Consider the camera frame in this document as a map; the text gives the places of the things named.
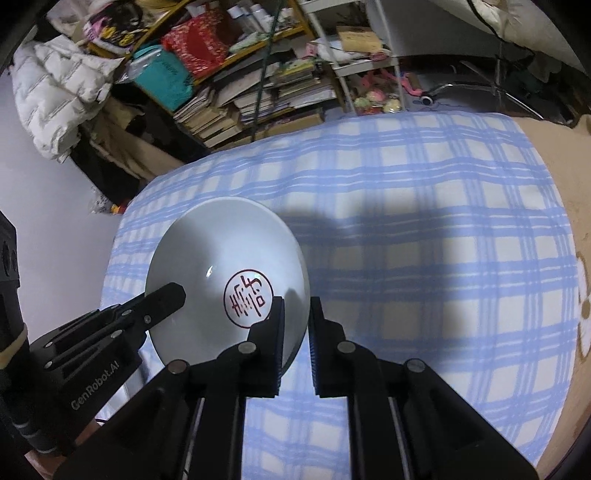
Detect cardboard box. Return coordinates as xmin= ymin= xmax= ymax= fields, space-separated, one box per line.
xmin=336 ymin=25 xmax=386 ymax=56

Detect plush toys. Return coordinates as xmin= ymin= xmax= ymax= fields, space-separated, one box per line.
xmin=353 ymin=88 xmax=402 ymax=116

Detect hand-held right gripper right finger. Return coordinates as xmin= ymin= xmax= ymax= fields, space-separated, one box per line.
xmin=310 ymin=296 xmax=539 ymax=480

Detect yellow wooden shelf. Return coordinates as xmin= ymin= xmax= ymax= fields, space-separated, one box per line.
xmin=139 ymin=0 xmax=310 ymax=88

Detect teal box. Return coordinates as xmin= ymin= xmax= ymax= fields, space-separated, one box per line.
xmin=131 ymin=46 xmax=195 ymax=112

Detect beige cardboard sheets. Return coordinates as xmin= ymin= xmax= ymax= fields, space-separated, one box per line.
xmin=106 ymin=99 xmax=185 ymax=181

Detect stack of books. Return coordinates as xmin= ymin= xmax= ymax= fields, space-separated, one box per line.
xmin=173 ymin=60 xmax=338 ymax=148

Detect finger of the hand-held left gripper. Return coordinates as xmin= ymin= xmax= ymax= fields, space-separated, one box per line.
xmin=44 ymin=329 xmax=149 ymax=371
xmin=30 ymin=284 xmax=186 ymax=356

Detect blue plaid tablecloth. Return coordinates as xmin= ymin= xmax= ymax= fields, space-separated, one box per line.
xmin=99 ymin=111 xmax=583 ymax=467

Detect black yellow printed cloth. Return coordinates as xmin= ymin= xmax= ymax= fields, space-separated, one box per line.
xmin=85 ymin=9 xmax=134 ymax=47

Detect red patterned bag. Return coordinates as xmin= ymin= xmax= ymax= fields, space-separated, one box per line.
xmin=161 ymin=11 xmax=232 ymax=77

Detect metal stand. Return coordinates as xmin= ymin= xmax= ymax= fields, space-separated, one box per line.
xmin=429 ymin=60 xmax=546 ymax=121

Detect green pole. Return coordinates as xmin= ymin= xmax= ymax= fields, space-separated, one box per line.
xmin=252 ymin=0 xmax=289 ymax=139

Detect white puffer jacket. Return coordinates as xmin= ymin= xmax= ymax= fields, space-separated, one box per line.
xmin=11 ymin=34 xmax=125 ymax=163

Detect beige flower blanket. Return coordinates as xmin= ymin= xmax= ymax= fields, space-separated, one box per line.
xmin=517 ymin=113 xmax=591 ymax=480

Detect white bowl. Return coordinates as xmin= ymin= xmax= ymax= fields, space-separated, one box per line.
xmin=144 ymin=196 xmax=310 ymax=370

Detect cream puffer jacket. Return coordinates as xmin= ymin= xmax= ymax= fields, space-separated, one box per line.
xmin=436 ymin=0 xmax=568 ymax=51

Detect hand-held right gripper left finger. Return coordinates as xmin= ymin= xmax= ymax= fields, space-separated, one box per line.
xmin=54 ymin=296 xmax=284 ymax=480

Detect white metal rack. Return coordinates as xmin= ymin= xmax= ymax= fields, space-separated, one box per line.
xmin=305 ymin=0 xmax=407 ymax=116

